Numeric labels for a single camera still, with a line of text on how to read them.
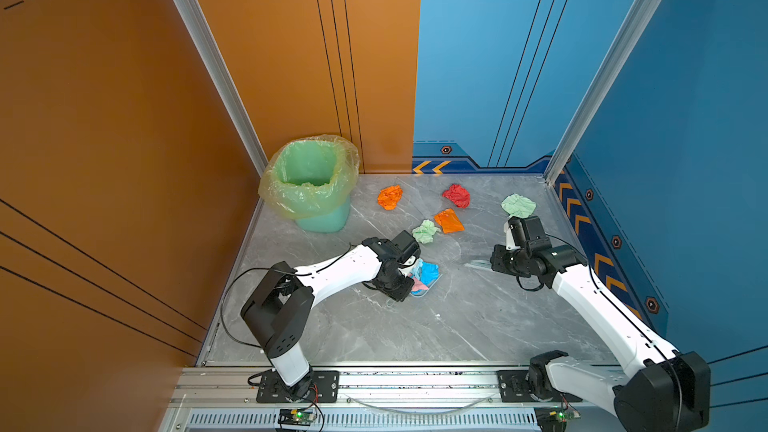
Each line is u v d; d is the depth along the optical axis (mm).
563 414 696
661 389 383
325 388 736
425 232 1005
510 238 668
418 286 833
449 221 1052
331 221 1005
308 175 1023
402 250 691
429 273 868
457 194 1122
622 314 451
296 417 706
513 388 724
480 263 843
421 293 828
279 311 452
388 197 1122
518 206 1096
